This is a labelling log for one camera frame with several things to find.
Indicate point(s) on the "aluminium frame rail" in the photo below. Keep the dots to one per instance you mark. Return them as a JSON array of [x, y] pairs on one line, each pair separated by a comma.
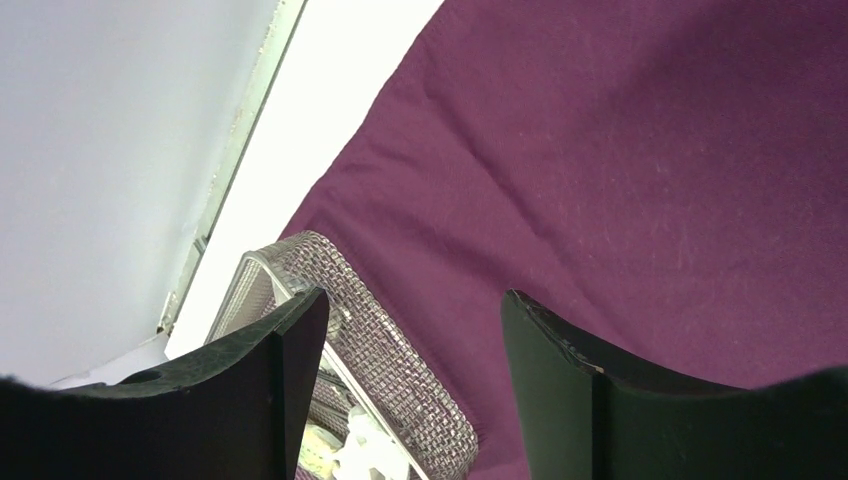
[[275, 43]]

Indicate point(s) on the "white cotton balls bag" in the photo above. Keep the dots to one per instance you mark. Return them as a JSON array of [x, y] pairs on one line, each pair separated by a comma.
[[369, 452]]

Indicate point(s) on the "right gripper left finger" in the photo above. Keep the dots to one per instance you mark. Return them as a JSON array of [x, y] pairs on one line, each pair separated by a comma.
[[235, 408]]

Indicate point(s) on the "green packet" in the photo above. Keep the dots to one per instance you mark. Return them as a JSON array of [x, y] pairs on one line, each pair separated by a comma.
[[317, 455]]

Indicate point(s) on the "wire mesh instrument tray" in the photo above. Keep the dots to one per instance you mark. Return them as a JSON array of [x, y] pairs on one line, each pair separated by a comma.
[[367, 361]]

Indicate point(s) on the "purple cloth wrap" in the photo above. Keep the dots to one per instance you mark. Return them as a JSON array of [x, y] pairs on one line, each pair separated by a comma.
[[670, 176]]

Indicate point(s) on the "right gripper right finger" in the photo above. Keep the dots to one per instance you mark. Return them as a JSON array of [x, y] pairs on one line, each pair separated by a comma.
[[591, 410]]

